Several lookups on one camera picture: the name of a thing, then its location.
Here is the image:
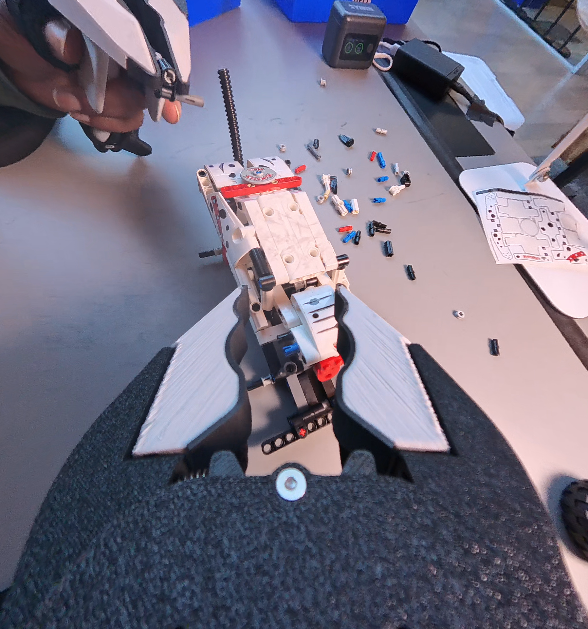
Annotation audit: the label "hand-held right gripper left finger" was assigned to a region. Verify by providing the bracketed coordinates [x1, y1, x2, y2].
[132, 287, 250, 458]

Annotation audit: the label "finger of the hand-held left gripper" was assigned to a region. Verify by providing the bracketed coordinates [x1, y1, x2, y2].
[49, 0, 160, 77]
[142, 0, 193, 91]

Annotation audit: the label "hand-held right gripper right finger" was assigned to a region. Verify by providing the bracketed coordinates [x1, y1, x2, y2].
[334, 287, 452, 455]

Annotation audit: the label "small black connector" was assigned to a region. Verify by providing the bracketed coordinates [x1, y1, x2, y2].
[155, 59, 182, 99]

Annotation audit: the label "black ribbed flexible rod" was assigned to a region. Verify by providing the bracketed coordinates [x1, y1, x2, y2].
[219, 69, 247, 164]

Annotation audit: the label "white toy truck chassis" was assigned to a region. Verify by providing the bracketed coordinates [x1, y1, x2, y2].
[198, 156, 352, 458]

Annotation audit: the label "grey desk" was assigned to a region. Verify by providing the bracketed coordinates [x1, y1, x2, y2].
[0, 0, 588, 610]

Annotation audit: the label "person's left hand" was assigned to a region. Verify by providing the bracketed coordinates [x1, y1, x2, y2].
[0, 18, 184, 140]

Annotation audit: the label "blue plastic bin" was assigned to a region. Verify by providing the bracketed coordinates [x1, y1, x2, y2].
[275, 0, 418, 26]
[186, 0, 242, 26]

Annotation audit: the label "black box device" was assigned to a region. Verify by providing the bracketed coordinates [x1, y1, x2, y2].
[322, 0, 388, 69]

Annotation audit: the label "scattered small building pieces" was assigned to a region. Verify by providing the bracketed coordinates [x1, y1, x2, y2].
[275, 77, 501, 356]

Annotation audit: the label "black power adapter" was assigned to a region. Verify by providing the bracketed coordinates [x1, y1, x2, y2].
[391, 40, 468, 99]

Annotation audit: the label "white paper sheet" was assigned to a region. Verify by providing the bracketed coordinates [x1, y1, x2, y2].
[447, 51, 526, 130]

